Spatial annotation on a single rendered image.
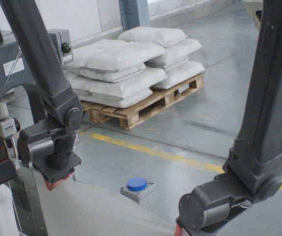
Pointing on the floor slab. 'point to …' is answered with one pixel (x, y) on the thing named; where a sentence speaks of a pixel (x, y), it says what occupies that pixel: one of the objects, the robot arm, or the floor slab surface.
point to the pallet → (125, 116)
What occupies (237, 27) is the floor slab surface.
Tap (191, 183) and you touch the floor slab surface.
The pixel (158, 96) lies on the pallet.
